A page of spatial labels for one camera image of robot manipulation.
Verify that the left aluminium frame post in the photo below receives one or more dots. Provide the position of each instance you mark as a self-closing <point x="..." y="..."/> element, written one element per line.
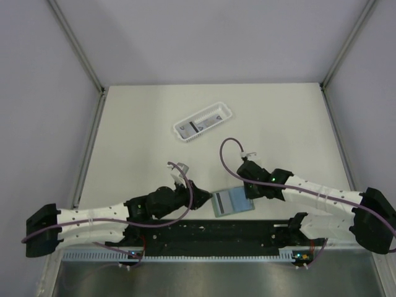
<point x="78" y="50"/>

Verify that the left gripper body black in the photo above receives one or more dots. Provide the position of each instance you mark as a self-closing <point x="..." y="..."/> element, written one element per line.
<point x="182" y="198"/>

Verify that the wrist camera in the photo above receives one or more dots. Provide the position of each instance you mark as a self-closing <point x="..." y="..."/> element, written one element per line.
<point x="250" y="156"/>
<point x="178" y="173"/>

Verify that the silver card with stripe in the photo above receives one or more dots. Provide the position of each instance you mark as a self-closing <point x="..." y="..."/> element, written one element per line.
<point x="219" y="207"/>

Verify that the aluminium frame post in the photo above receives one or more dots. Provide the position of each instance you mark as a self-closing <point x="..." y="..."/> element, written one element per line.
<point x="78" y="50"/>
<point x="350" y="40"/>

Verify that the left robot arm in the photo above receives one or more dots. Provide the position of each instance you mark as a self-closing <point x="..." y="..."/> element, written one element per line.
<point x="50" y="228"/>

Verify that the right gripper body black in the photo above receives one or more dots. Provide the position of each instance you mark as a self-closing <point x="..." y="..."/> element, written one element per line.
<point x="253" y="192"/>

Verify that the right aluminium frame post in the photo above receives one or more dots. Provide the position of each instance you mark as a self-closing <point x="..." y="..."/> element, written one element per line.
<point x="350" y="40"/>

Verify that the white cable duct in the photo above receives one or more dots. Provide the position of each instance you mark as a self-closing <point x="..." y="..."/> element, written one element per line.
<point x="105" y="255"/>

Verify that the white plastic basket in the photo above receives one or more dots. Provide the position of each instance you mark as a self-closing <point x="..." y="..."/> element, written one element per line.
<point x="217" y="108"/>

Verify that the card in basket right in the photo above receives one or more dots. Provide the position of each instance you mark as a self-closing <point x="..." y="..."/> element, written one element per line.
<point x="209" y="122"/>

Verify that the card in basket left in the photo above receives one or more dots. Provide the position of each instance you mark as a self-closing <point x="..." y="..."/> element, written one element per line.
<point x="187" y="130"/>

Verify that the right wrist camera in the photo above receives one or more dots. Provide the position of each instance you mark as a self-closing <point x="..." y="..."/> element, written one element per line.
<point x="250" y="156"/>

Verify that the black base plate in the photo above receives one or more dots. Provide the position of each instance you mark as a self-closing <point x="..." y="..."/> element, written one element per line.
<point x="214" y="238"/>

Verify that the card in basket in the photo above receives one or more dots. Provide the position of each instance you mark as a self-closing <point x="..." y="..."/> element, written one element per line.
<point x="209" y="122"/>
<point x="187" y="130"/>

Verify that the green card holder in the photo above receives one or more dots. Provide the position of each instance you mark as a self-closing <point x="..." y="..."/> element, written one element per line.
<point x="236" y="200"/>

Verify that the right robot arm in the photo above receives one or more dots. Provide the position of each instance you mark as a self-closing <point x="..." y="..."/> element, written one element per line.
<point x="365" y="217"/>

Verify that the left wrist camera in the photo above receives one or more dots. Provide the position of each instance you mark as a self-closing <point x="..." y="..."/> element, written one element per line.
<point x="178" y="173"/>

